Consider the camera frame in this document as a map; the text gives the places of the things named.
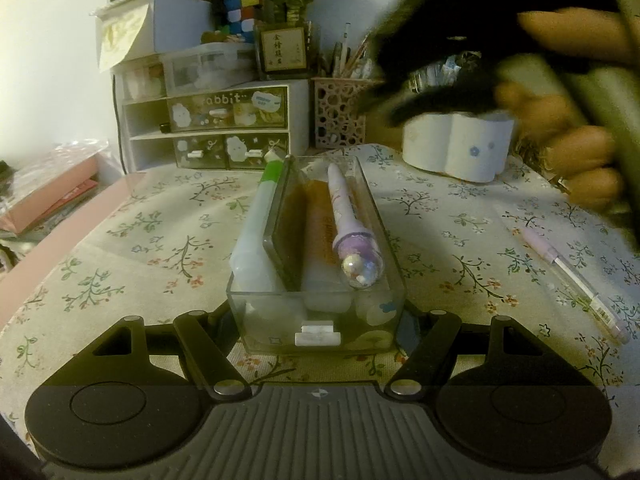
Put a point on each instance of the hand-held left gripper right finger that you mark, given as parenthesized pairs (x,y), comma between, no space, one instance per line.
(425,332)

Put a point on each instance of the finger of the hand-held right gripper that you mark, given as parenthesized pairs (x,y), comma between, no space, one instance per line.
(440,97)

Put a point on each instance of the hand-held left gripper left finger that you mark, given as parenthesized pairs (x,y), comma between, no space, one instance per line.
(212,331)

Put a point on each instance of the clear plastic drawer box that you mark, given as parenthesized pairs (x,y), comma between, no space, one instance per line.
(375,240)

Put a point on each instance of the purple pen with globe top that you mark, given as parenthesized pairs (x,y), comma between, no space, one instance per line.
(350,230)

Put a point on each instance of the clear plastic case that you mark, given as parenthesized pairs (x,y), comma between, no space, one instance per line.
(287,225)

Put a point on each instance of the orange cap highlighter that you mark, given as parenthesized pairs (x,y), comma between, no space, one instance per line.
(320,240)

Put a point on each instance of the slim purple mechanical pencil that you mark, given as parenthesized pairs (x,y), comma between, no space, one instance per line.
(575,285)

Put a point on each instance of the person's right hand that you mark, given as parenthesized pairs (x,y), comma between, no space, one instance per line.
(580,147)

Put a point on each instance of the bundle of blue white pens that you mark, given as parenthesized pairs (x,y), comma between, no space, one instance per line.
(435,72)

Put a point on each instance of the white flower-shaped pen holder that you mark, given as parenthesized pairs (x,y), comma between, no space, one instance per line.
(460,147)

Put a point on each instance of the floral tablecloth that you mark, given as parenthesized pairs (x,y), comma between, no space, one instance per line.
(150,270)

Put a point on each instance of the bundle of slim pens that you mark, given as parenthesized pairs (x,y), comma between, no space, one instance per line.
(350,55)

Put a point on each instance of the pink lattice pen holder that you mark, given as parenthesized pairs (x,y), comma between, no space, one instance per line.
(337,115)

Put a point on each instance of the potted bamboo plant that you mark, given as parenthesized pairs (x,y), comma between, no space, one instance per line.
(285,35)

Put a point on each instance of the colourful puzzle cube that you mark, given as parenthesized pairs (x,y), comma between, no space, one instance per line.
(242,5)

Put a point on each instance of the pink books in plastic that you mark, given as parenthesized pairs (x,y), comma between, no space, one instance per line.
(50,190)

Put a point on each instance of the white drawer cabinet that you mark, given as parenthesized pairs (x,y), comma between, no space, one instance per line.
(150,120)

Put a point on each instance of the clear plastic storage box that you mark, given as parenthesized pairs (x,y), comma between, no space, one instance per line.
(210,67)

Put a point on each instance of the white storage box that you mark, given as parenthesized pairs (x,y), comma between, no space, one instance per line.
(180,20)

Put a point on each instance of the pale yellow paper note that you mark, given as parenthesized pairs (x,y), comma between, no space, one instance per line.
(122,37)

